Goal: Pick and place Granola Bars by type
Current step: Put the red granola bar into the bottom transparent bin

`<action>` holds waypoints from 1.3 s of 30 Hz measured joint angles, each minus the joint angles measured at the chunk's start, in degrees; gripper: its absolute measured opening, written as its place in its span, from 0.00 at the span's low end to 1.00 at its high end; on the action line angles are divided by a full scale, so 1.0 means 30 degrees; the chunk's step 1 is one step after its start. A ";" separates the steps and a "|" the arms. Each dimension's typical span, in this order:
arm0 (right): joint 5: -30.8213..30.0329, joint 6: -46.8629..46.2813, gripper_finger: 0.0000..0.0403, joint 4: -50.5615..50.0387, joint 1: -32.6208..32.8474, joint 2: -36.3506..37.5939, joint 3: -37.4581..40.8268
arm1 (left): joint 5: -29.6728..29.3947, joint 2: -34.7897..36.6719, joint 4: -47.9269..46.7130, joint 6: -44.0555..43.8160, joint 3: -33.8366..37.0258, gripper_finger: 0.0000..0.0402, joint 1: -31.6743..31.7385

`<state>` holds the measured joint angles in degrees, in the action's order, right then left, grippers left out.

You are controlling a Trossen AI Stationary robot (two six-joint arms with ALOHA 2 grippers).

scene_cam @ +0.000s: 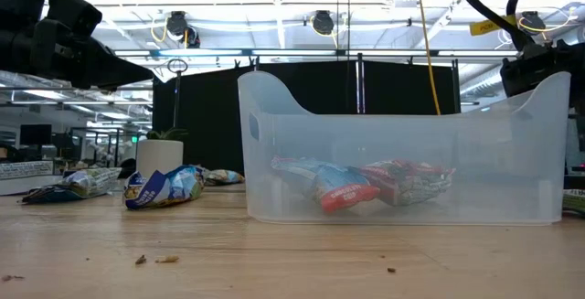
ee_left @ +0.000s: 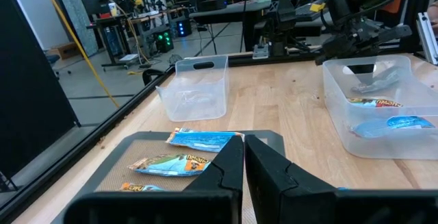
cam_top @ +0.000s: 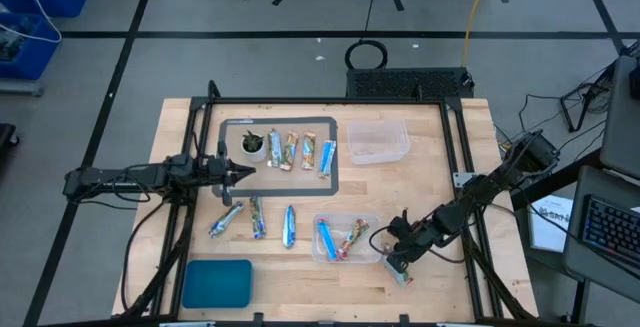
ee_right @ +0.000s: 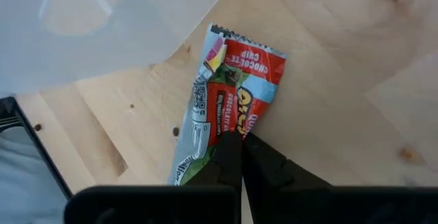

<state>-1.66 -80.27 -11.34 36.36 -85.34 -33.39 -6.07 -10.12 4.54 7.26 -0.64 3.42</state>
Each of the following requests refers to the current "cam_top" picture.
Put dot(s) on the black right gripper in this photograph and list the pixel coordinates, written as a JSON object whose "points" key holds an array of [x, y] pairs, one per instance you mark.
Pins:
{"points": [[412, 242]]}

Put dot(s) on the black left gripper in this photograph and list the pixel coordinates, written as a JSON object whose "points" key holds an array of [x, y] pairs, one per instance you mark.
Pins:
{"points": [[220, 171]]}

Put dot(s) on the red green granola bar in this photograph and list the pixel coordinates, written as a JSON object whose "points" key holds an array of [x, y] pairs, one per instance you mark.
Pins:
{"points": [[404, 278], [353, 238]]}

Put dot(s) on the green orange granola bar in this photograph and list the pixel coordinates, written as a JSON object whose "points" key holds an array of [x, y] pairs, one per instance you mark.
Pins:
{"points": [[289, 152]]}

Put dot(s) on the blue granola bar red end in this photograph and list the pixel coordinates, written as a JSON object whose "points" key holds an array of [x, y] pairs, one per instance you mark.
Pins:
{"points": [[327, 241]]}

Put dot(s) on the light blue orange granola bar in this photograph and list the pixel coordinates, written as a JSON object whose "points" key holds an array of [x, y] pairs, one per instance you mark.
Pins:
{"points": [[308, 151]]}

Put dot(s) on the blue granola bar orange ends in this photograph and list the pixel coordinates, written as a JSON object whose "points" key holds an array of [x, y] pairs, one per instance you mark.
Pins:
{"points": [[327, 159]]}

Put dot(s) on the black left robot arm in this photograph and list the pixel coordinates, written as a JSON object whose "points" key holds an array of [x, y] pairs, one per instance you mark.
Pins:
{"points": [[125, 177]]}

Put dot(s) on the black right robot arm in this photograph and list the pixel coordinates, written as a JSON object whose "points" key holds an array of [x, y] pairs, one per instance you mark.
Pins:
{"points": [[480, 192]]}

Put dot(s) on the blue green granola bar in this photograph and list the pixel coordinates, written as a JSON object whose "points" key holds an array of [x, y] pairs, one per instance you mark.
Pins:
{"points": [[258, 218]]}

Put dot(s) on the small plant in white pot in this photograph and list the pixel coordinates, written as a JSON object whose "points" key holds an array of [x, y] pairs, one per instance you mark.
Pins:
{"points": [[255, 154]]}

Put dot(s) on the clear plastic bin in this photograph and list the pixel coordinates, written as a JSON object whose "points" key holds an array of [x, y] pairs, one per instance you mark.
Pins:
{"points": [[370, 254], [360, 137]]}

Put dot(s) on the grey silicone baking mat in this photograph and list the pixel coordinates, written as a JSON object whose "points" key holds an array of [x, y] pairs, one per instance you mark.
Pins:
{"points": [[280, 182]]}

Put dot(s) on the teal plastic tray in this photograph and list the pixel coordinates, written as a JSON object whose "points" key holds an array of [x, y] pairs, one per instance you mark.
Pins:
{"points": [[217, 284]]}

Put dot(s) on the white paper sheet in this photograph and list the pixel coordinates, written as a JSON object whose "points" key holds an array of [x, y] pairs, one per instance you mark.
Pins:
{"points": [[550, 232]]}

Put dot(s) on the black perforated computer case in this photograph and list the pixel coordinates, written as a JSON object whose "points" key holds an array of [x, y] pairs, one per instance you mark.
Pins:
{"points": [[400, 83]]}

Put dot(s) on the grey desk top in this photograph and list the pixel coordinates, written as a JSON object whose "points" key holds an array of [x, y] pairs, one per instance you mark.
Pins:
{"points": [[575, 247]]}

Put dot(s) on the black desk support beam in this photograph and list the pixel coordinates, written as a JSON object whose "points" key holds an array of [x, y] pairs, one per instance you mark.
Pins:
{"points": [[565, 179]]}

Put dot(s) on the black keyboard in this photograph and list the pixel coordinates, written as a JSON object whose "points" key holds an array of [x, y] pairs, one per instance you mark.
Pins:
{"points": [[610, 227]]}

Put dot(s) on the grey monitor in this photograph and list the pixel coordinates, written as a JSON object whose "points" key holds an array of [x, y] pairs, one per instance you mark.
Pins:
{"points": [[622, 127]]}

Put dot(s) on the black aluminium table frame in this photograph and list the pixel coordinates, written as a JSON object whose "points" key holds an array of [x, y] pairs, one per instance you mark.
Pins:
{"points": [[325, 100]]}

